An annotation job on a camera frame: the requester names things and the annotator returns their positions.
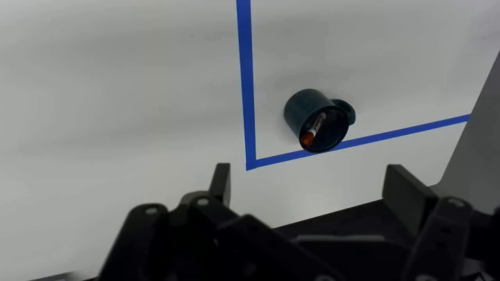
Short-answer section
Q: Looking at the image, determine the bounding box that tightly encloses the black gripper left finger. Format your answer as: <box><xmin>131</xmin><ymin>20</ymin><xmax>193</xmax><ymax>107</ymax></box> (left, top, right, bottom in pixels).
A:
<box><xmin>98</xmin><ymin>162</ymin><xmax>340</xmax><ymax>281</ymax></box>

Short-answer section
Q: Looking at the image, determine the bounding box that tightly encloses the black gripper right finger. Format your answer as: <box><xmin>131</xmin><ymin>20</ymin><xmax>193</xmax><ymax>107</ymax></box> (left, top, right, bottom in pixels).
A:
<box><xmin>381</xmin><ymin>162</ymin><xmax>500</xmax><ymax>281</ymax></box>

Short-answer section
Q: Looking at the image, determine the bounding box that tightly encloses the red capped marker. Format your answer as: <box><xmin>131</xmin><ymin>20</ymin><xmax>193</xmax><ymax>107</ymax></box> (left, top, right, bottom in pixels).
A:
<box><xmin>300</xmin><ymin>110</ymin><xmax>328</xmax><ymax>146</ymax></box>

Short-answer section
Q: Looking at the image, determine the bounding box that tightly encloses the long blue tape strip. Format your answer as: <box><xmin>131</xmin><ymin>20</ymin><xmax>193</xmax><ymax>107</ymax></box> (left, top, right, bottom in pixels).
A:
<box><xmin>234</xmin><ymin>0</ymin><xmax>258</xmax><ymax>171</ymax></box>
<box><xmin>245</xmin><ymin>112</ymin><xmax>473</xmax><ymax>171</ymax></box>

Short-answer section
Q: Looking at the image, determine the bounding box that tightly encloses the dark blue cup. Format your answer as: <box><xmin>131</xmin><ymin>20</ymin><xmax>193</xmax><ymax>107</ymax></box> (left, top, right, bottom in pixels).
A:
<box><xmin>283</xmin><ymin>87</ymin><xmax>358</xmax><ymax>154</ymax></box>

